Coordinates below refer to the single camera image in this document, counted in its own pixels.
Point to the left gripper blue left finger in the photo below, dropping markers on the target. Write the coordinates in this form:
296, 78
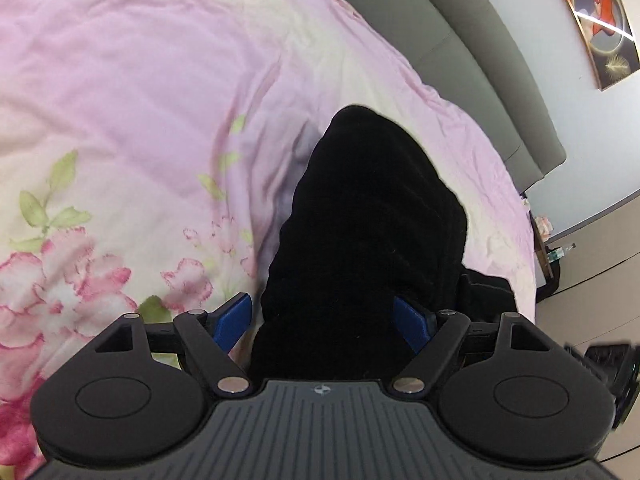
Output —
207, 338

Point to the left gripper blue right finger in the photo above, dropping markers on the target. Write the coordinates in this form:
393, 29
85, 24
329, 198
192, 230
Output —
435, 341

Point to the black pants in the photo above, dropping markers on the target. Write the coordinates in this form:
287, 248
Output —
371, 223

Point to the wooden bedside table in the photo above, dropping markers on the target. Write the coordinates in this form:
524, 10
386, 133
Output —
547, 273

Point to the pink floral duvet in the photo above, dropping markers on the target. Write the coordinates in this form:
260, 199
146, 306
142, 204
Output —
149, 153

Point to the grey upholstered headboard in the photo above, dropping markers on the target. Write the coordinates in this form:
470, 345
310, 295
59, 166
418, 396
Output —
463, 49

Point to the framed wall painting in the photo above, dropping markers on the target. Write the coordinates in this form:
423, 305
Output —
608, 37

